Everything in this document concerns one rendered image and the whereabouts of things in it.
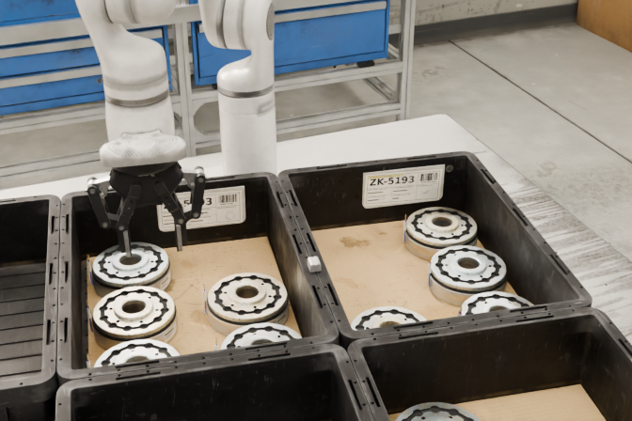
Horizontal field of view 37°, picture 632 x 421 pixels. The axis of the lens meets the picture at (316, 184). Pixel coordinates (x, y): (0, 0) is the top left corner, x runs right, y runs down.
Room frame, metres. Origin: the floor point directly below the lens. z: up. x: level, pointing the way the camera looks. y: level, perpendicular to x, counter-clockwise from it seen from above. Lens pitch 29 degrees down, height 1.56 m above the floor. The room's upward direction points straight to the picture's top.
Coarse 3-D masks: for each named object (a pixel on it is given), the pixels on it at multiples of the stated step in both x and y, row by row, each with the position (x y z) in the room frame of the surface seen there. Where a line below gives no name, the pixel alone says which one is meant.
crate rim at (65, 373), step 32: (64, 224) 1.04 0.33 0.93; (288, 224) 1.04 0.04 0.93; (64, 256) 0.96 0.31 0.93; (64, 288) 0.89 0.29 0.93; (320, 288) 0.89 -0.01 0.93; (64, 320) 0.83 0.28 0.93; (320, 320) 0.84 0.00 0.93; (64, 352) 0.78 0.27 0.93; (224, 352) 0.78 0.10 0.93; (256, 352) 0.78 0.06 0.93
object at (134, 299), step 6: (120, 300) 0.96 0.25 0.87; (126, 300) 0.96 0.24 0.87; (132, 300) 0.96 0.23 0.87; (138, 300) 0.96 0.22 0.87; (144, 300) 0.96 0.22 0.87; (150, 300) 0.96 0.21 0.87; (120, 306) 0.95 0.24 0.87; (150, 306) 0.95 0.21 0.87; (114, 312) 0.94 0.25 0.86; (120, 312) 0.93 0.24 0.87; (144, 312) 0.93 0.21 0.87; (150, 312) 0.94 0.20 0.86; (120, 318) 0.93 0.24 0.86; (126, 318) 0.92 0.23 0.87; (132, 318) 0.92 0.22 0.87; (138, 318) 0.92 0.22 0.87; (144, 318) 0.93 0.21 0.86
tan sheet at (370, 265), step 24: (336, 240) 1.16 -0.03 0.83; (360, 240) 1.16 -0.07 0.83; (384, 240) 1.16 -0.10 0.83; (336, 264) 1.09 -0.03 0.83; (360, 264) 1.09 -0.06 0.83; (384, 264) 1.10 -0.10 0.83; (408, 264) 1.10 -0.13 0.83; (336, 288) 1.04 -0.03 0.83; (360, 288) 1.04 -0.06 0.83; (384, 288) 1.04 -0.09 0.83; (408, 288) 1.04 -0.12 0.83; (360, 312) 0.98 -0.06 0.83; (432, 312) 0.98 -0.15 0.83; (456, 312) 0.98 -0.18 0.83
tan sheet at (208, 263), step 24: (240, 240) 1.16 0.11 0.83; (264, 240) 1.16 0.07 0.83; (192, 264) 1.09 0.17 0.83; (216, 264) 1.09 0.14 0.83; (240, 264) 1.09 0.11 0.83; (264, 264) 1.09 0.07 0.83; (168, 288) 1.04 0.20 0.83; (192, 288) 1.04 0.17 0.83; (192, 312) 0.98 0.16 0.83; (192, 336) 0.93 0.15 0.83; (216, 336) 0.93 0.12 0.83; (96, 360) 0.89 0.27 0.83
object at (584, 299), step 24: (312, 168) 1.19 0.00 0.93; (336, 168) 1.19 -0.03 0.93; (360, 168) 1.20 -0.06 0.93; (480, 168) 1.19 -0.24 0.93; (288, 192) 1.12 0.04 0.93; (504, 192) 1.13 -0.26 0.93; (312, 240) 1.00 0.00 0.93; (552, 264) 0.95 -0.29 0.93; (576, 288) 0.90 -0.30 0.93; (336, 312) 0.85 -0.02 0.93; (504, 312) 0.85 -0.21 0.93; (528, 312) 0.85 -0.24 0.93; (360, 336) 0.81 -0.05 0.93
